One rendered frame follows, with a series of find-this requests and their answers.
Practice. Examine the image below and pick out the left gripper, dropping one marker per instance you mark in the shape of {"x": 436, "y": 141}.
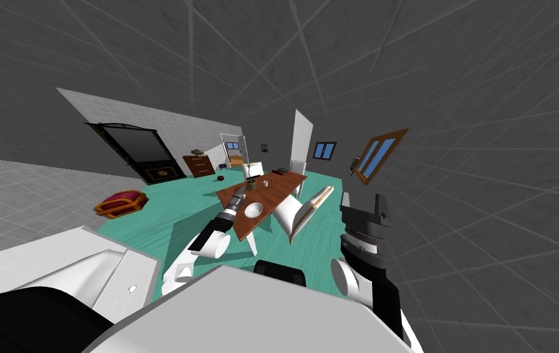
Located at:
{"x": 238, "y": 198}

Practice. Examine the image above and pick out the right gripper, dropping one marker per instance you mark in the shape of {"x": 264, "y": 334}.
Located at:
{"x": 363, "y": 219}

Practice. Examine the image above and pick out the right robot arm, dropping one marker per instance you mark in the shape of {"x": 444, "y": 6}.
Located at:
{"x": 382, "y": 289}

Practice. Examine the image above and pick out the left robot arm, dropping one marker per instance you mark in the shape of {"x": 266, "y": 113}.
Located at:
{"x": 63, "y": 264}

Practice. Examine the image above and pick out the white bowl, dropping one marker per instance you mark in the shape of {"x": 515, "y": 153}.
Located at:
{"x": 253, "y": 210}

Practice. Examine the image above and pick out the potted plant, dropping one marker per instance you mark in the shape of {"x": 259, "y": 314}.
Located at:
{"x": 250, "y": 182}

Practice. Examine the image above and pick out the brown wooden table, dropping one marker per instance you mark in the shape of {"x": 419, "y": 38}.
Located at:
{"x": 279, "y": 189}

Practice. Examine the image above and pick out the wooden framed blue window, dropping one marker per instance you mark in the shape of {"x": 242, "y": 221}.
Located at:
{"x": 377, "y": 154}

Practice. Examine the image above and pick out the brown wooden dresser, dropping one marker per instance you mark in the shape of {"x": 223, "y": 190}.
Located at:
{"x": 200, "y": 165}

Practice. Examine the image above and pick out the white door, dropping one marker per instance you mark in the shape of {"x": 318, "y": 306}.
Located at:
{"x": 243, "y": 147}

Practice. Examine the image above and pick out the white chair with wooden trim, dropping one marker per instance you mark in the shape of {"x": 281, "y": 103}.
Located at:
{"x": 289, "y": 213}

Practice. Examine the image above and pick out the dark framed blue window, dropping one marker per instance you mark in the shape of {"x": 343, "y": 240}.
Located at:
{"x": 324, "y": 150}

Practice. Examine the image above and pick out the red and orange armchair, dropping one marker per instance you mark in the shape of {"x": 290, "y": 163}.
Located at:
{"x": 121, "y": 203}

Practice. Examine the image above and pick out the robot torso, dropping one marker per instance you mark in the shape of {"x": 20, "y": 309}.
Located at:
{"x": 260, "y": 318}

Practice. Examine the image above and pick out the grey framed wall picture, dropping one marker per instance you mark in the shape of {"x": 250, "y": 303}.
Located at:
{"x": 354, "y": 164}

